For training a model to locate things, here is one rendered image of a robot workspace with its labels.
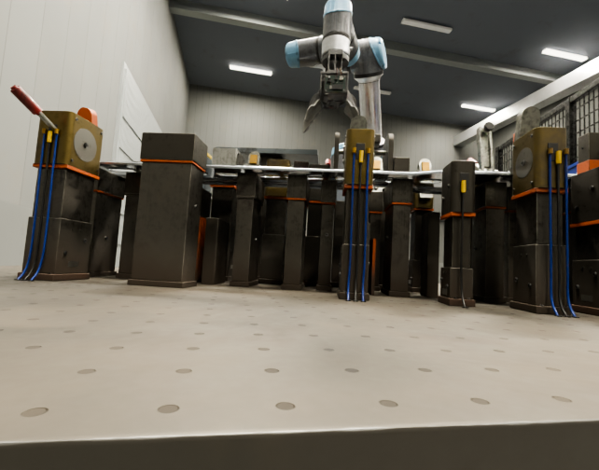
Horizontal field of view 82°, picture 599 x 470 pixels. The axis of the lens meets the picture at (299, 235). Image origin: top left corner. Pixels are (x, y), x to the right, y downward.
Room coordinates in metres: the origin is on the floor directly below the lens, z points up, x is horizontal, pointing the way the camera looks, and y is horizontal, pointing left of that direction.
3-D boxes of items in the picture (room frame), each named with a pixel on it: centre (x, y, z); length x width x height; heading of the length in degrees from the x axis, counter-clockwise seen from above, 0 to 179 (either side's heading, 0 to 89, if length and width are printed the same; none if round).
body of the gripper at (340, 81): (0.86, -0.07, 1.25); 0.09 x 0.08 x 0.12; 175
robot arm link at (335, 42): (0.87, -0.07, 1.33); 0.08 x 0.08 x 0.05
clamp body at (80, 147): (0.75, 0.53, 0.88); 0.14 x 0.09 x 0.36; 175
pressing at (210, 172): (0.89, -0.05, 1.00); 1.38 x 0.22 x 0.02; 85
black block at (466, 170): (0.69, -0.33, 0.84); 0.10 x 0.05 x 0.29; 175
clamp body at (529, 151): (0.65, -0.46, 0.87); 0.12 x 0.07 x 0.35; 175
